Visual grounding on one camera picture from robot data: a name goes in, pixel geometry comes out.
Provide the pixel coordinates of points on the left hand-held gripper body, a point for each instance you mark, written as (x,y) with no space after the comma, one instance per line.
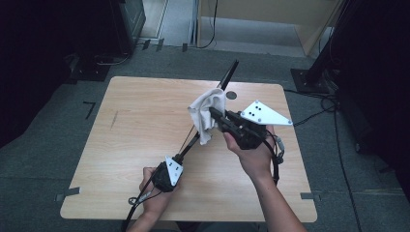
(172,170)

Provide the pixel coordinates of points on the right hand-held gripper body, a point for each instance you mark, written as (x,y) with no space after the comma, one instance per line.
(248,135)

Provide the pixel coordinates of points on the light microfibre cloth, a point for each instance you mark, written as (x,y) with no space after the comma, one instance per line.
(203,112)

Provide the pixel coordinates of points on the panda print square board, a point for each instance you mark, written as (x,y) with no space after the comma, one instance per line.
(229,74)

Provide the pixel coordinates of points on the person's right hand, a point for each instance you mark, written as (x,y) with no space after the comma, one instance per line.
(257,164)

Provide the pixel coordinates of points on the person's left hand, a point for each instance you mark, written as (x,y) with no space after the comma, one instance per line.
(154,203)

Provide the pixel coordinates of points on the round grey table grommet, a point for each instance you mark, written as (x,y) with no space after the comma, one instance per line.
(232,95)

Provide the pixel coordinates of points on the black floor tape strip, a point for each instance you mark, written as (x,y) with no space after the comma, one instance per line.
(146,44)
(160,44)
(184,47)

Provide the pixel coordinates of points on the black metal stand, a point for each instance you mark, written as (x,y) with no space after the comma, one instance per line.
(309,80)

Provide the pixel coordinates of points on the grey tape strip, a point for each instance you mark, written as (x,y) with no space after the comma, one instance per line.
(310,196)

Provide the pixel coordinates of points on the light wooden cabinet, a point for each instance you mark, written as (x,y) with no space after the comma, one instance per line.
(257,9)

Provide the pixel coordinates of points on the black cabinet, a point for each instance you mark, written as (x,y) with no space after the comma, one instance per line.
(132,25)

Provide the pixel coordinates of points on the dark curtain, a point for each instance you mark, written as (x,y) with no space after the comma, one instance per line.
(32,64)
(380,64)

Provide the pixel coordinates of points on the silver metal rail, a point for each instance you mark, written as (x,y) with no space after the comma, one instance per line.
(193,22)

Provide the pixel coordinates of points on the black flat base plate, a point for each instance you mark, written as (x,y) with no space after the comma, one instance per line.
(90,72)

